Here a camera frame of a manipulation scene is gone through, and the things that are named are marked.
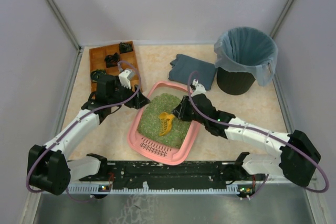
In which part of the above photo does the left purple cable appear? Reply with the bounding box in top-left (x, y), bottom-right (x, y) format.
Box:
top-left (26, 60), bottom-right (140, 193)

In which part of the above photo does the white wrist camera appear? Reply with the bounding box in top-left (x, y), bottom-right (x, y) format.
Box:
top-left (190, 79), bottom-right (206, 97)
top-left (118, 68), bottom-right (135, 89)

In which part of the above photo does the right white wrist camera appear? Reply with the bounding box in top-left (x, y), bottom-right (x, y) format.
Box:
top-left (190, 79), bottom-right (206, 97)

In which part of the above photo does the folded grey-blue cloth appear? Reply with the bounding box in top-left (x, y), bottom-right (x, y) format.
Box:
top-left (168, 54), bottom-right (217, 91)

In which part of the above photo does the black coiled item top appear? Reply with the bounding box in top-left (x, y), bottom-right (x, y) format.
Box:
top-left (118, 42), bottom-right (133, 54)

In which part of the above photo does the black green coiled item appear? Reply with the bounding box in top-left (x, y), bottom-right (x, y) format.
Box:
top-left (90, 69), bottom-right (106, 83)

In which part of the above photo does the blue plastic bin liner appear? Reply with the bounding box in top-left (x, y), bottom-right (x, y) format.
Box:
top-left (214, 27), bottom-right (278, 86)

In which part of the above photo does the wooden compartment tray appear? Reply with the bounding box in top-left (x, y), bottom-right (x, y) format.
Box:
top-left (89, 41), bottom-right (139, 91)

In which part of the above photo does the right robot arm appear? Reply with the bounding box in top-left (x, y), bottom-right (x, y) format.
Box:
top-left (172, 94), bottom-right (321, 187)

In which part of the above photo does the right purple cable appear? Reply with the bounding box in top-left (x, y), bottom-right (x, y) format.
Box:
top-left (187, 70), bottom-right (330, 193)

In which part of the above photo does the purple cable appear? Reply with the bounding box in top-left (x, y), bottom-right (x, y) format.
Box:
top-left (187, 70), bottom-right (330, 193)
top-left (26, 60), bottom-right (140, 193)

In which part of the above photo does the yellow plastic litter scoop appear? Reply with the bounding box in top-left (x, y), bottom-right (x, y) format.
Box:
top-left (159, 112), bottom-right (175, 136)

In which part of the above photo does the black trash bin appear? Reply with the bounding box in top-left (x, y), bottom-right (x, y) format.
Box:
top-left (216, 68), bottom-right (255, 95)

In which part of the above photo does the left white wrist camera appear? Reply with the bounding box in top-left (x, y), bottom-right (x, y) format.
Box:
top-left (118, 68), bottom-right (135, 89)

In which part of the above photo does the black coiled item middle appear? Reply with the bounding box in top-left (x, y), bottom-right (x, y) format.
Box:
top-left (104, 52), bottom-right (120, 68)

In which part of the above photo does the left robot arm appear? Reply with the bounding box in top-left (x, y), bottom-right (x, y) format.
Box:
top-left (26, 68), bottom-right (150, 195)

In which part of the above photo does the black metal base rail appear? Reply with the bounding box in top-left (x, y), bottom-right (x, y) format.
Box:
top-left (68, 161), bottom-right (266, 197)

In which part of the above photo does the green cat litter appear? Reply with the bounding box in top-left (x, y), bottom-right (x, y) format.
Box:
top-left (138, 93), bottom-right (191, 148)

